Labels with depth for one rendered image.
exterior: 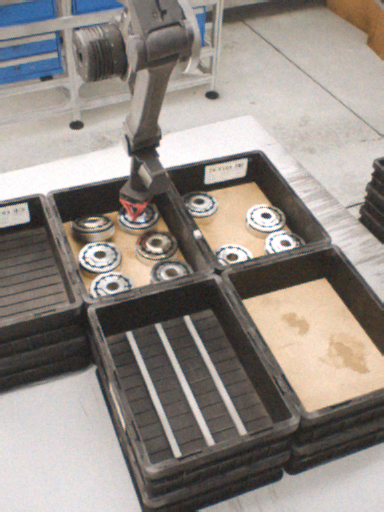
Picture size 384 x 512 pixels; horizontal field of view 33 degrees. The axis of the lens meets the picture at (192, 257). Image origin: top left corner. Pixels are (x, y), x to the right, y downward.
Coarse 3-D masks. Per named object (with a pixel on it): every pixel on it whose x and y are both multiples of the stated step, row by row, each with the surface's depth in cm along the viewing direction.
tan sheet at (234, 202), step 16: (208, 192) 178; (224, 192) 178; (240, 192) 178; (256, 192) 178; (224, 208) 173; (240, 208) 173; (208, 224) 168; (224, 224) 168; (240, 224) 168; (208, 240) 164; (224, 240) 164; (240, 240) 164; (256, 240) 164; (256, 256) 160
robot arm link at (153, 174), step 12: (156, 144) 148; (132, 156) 147; (144, 156) 146; (156, 156) 146; (144, 168) 146; (156, 168) 144; (144, 180) 146; (156, 180) 145; (168, 180) 147; (156, 192) 148
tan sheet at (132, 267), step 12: (120, 228) 165; (72, 240) 162; (108, 240) 162; (120, 240) 162; (132, 240) 162; (132, 252) 159; (180, 252) 160; (132, 264) 156; (144, 264) 156; (84, 276) 153; (132, 276) 153; (144, 276) 153
